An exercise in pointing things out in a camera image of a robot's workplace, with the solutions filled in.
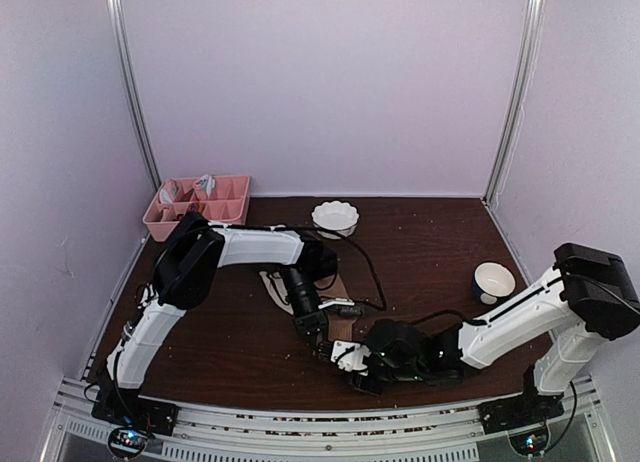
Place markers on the pink divided organizer tray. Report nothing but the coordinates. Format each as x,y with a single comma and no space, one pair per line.
229,204

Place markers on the pink packet in tray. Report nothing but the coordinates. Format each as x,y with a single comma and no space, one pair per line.
168,193

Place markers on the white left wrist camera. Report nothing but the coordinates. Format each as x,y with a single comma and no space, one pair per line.
336,303

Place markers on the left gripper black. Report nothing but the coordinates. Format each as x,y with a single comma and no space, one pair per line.
314,322

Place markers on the left aluminium frame post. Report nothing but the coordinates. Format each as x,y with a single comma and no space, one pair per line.
118,23

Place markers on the cream sock brown trim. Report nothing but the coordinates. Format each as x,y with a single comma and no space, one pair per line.
276,290

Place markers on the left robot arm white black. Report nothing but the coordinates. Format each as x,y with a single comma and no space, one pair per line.
183,276

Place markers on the aluminium front rail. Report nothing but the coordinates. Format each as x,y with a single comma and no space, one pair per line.
442,432

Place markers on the right aluminium frame post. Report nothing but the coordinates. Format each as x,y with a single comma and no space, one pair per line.
527,52

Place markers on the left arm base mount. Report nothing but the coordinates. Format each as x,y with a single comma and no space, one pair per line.
136,421

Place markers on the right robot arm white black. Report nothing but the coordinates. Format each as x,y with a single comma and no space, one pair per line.
587,291

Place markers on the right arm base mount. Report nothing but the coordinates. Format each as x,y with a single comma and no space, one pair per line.
524,418

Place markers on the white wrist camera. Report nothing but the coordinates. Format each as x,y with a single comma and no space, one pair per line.
336,303
346,355

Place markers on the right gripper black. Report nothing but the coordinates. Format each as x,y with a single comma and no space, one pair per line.
354,381

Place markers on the white fluted bowl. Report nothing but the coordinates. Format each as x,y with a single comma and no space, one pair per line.
335,219

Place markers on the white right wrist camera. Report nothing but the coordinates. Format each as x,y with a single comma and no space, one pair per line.
346,355

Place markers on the aluminium frame post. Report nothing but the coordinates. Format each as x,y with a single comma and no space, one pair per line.
118,23
527,52

